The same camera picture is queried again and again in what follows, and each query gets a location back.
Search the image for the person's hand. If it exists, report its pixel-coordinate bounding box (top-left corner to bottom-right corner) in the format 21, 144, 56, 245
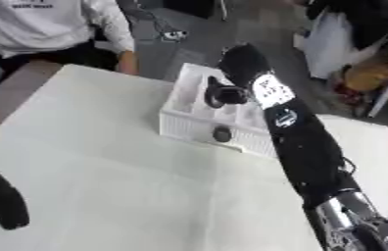
115, 50, 141, 76

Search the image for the black drawer handle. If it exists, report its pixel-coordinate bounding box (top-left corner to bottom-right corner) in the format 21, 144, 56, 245
211, 125, 234, 143

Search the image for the white power strip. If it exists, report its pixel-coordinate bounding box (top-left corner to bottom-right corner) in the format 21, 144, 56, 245
158, 29, 189, 43

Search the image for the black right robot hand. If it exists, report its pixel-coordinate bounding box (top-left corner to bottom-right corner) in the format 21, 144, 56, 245
202, 42, 275, 110

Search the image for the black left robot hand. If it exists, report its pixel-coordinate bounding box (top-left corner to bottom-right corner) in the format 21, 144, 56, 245
0, 161, 31, 230

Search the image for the white bag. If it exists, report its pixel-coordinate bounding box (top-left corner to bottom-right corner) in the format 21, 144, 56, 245
300, 9, 388, 80

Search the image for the person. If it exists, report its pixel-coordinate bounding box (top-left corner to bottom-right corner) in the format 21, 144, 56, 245
0, 0, 143, 76

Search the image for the yellow bag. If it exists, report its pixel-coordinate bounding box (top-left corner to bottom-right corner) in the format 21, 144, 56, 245
341, 61, 388, 93

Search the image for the grey floor cable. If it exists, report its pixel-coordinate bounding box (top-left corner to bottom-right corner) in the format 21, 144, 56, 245
117, 0, 173, 33

